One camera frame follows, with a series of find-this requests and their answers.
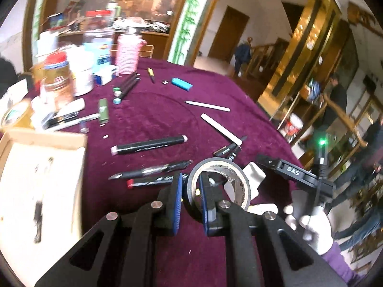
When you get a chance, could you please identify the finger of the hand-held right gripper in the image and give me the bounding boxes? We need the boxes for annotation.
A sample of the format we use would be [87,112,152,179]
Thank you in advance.
[256,154,283,172]

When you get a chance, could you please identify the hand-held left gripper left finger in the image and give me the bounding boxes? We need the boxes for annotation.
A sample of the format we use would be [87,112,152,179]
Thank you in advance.
[34,172,184,287]

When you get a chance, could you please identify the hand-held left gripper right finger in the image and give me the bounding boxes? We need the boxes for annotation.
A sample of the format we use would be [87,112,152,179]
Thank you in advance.
[199,170,349,287]

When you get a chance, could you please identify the black marker red end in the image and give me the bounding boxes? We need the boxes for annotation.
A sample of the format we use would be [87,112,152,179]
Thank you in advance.
[126,175,180,190]

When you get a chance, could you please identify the black tape roll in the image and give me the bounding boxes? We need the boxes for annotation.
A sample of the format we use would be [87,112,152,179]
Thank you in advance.
[182,157,252,224]

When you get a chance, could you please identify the yellow pen black grip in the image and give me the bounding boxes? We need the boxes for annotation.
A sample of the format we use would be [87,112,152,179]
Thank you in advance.
[213,135,249,160]

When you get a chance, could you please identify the wide white stick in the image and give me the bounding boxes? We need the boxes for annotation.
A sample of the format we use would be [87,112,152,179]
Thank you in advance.
[201,113,243,147]

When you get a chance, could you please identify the cardboard box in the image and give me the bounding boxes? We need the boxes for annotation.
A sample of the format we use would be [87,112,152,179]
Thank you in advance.
[0,128,88,272]

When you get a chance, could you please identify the person's right forearm purple sleeve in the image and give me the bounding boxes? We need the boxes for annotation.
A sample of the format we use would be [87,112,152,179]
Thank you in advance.
[321,241,363,287]

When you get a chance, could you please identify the person's right hand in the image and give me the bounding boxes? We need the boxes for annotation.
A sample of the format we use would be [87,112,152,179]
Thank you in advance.
[284,190,334,257]

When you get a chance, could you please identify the white charger plug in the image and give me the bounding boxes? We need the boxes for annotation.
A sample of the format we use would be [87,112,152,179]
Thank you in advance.
[224,161,267,199]

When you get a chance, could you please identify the white paint bucket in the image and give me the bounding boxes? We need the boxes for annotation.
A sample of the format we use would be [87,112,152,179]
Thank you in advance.
[279,113,303,143]

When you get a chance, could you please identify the grey gel pen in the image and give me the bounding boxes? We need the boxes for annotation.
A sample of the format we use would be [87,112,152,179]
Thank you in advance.
[108,160,192,181]

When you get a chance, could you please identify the small white bottle yellow cap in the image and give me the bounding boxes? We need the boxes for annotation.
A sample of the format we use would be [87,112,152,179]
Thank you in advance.
[248,203,279,216]

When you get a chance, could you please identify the black marker pink caps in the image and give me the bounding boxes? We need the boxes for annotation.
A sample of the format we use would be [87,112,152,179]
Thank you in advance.
[110,135,188,156]

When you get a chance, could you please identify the wooden chair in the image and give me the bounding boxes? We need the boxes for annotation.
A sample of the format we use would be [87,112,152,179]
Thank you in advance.
[295,93,369,159]

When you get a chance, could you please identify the long white stick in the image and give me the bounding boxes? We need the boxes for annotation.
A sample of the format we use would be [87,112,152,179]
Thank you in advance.
[185,100,231,113]

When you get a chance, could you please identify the burgundy tablecloth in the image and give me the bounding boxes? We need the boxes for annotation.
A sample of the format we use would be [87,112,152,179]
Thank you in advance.
[67,57,310,287]

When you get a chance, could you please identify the golden pillar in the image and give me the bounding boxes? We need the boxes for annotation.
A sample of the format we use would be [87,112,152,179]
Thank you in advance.
[258,0,343,118]

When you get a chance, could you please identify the blue lighter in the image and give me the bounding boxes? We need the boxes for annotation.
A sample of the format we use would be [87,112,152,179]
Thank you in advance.
[171,77,193,92]

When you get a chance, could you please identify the green tube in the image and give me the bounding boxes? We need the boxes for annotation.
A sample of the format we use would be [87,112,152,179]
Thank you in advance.
[98,98,109,127]

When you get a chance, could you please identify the black markers green caps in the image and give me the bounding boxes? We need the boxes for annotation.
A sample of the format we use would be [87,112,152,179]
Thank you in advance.
[113,72,141,105]

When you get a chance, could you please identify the white silver pen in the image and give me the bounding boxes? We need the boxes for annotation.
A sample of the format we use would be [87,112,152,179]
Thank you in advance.
[45,113,100,132]

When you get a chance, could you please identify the wooden door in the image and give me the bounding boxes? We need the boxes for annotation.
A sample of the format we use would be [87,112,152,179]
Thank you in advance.
[208,5,250,59]

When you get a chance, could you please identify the small blue white box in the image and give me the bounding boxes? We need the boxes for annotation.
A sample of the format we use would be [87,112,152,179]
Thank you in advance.
[93,65,118,86]

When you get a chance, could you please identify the white cup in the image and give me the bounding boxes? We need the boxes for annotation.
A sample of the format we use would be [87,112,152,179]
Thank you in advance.
[66,46,95,97]

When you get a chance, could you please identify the bamboo painted pillar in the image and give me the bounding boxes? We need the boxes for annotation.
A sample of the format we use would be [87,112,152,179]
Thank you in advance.
[167,0,207,66]

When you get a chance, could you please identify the glass jar red lid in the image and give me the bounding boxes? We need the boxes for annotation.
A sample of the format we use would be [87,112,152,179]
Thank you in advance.
[39,51,75,106]

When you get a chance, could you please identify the yellow tape roll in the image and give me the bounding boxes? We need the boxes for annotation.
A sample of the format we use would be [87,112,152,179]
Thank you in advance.
[1,99,34,132]

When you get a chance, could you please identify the clear plastic jar red lid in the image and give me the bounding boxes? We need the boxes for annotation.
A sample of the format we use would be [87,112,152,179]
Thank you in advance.
[83,10,117,67]

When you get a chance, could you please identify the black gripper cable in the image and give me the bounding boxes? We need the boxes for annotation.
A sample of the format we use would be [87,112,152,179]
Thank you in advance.
[302,155,326,241]

